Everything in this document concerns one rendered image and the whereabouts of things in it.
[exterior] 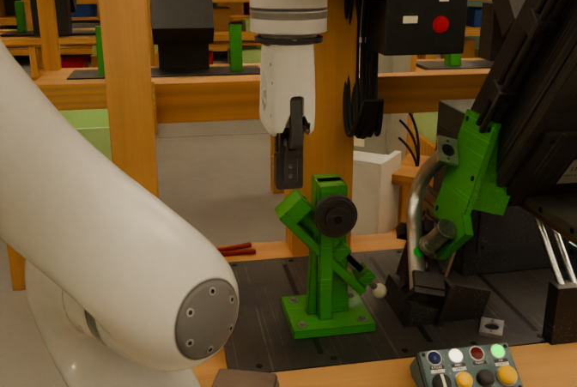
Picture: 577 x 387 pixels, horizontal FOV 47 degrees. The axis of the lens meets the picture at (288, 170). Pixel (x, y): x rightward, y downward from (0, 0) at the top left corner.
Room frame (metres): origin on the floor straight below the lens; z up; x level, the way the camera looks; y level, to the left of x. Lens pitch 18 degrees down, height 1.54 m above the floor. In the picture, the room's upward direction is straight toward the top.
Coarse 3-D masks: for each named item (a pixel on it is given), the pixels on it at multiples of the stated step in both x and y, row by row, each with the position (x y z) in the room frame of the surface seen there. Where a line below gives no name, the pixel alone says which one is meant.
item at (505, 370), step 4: (500, 368) 0.88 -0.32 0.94; (504, 368) 0.88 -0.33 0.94; (508, 368) 0.88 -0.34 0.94; (512, 368) 0.88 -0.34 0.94; (500, 372) 0.87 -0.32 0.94; (504, 372) 0.87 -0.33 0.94; (508, 372) 0.87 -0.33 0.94; (512, 372) 0.87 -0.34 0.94; (516, 372) 0.87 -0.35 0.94; (500, 376) 0.87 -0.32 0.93; (504, 376) 0.87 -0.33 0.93; (508, 376) 0.87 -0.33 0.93; (512, 376) 0.87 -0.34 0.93; (516, 376) 0.87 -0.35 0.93; (504, 380) 0.86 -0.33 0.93; (508, 380) 0.86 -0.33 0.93; (512, 380) 0.86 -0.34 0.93; (516, 380) 0.87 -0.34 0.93; (508, 384) 0.86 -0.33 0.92
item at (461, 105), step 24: (456, 120) 1.34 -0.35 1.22; (480, 216) 1.27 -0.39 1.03; (504, 216) 1.28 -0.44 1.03; (528, 216) 1.29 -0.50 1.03; (480, 240) 1.27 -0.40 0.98; (504, 240) 1.28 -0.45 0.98; (528, 240) 1.29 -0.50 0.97; (552, 240) 1.30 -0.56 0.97; (456, 264) 1.29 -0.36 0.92; (480, 264) 1.27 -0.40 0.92; (504, 264) 1.28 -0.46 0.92; (528, 264) 1.29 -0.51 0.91
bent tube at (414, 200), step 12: (444, 144) 1.18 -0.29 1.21; (456, 144) 1.18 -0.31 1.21; (432, 156) 1.19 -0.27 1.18; (444, 156) 1.16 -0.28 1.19; (456, 156) 1.17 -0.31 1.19; (420, 168) 1.23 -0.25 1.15; (432, 168) 1.20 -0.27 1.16; (420, 180) 1.22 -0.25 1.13; (420, 192) 1.22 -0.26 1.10; (408, 204) 1.22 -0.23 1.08; (420, 204) 1.22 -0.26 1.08; (408, 216) 1.21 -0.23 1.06; (420, 216) 1.20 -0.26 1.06; (408, 228) 1.19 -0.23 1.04; (420, 228) 1.18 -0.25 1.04; (408, 240) 1.17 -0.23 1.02; (408, 252) 1.15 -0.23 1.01; (408, 264) 1.14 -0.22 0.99; (420, 264) 1.12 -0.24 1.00
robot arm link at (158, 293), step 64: (0, 64) 0.45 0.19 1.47; (0, 128) 0.43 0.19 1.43; (64, 128) 0.49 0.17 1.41; (0, 192) 0.44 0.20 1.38; (64, 192) 0.46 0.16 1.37; (128, 192) 0.50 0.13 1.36; (64, 256) 0.46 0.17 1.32; (128, 256) 0.47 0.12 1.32; (192, 256) 0.50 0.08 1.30; (128, 320) 0.46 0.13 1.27; (192, 320) 0.48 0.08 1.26
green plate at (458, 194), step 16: (464, 128) 1.19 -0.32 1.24; (496, 128) 1.09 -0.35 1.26; (464, 144) 1.17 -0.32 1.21; (480, 144) 1.11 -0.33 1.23; (496, 144) 1.10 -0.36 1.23; (464, 160) 1.15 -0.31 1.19; (480, 160) 1.09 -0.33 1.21; (448, 176) 1.18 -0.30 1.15; (464, 176) 1.13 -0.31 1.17; (480, 176) 1.09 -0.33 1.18; (448, 192) 1.16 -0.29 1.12; (464, 192) 1.11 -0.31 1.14; (480, 192) 1.10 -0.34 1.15; (496, 192) 1.11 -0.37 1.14; (448, 208) 1.14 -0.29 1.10; (464, 208) 1.09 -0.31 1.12; (480, 208) 1.10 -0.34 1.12; (496, 208) 1.11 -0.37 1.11
